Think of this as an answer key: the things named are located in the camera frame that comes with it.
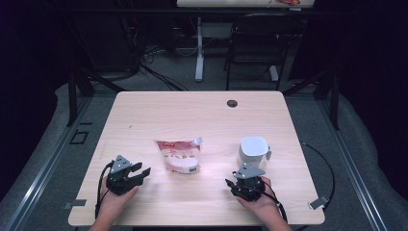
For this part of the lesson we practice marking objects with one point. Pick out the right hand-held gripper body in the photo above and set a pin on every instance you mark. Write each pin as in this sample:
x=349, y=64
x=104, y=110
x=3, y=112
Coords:
x=248, y=187

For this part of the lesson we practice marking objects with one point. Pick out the light wooden desk top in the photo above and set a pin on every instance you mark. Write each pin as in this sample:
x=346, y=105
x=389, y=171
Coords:
x=231, y=3

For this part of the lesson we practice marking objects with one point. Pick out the white desk leg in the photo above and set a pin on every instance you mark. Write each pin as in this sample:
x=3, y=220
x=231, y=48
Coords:
x=199, y=54

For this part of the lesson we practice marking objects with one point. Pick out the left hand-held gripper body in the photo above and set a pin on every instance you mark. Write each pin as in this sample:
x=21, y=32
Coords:
x=120, y=179

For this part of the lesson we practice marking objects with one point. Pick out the black metal stand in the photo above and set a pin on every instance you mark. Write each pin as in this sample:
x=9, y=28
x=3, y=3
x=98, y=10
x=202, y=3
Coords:
x=335, y=102
x=72, y=96

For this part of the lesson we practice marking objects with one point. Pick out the clear pink snack bag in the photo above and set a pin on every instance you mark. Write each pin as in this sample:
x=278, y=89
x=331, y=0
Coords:
x=181, y=157

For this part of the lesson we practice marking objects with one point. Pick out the person's left hand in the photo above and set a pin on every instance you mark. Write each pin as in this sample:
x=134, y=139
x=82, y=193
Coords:
x=112, y=203

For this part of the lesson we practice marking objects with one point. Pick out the black folding chair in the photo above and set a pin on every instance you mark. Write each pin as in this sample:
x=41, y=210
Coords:
x=261, y=35

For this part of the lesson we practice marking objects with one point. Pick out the white desk foot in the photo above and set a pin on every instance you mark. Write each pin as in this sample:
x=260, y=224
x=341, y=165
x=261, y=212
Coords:
x=273, y=73

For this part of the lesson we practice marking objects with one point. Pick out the person's right hand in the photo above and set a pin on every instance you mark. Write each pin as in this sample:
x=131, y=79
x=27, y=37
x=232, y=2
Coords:
x=264, y=207

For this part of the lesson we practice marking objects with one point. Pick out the aluminium floor rail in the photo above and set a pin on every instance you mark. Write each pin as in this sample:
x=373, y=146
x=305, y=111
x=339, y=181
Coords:
x=30, y=192
x=355, y=179

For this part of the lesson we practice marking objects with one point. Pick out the grey tape tab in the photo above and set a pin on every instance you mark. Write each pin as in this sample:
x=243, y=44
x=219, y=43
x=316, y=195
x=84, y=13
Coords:
x=76, y=203

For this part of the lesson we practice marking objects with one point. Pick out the orange object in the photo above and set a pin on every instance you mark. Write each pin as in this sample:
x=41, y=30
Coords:
x=288, y=2

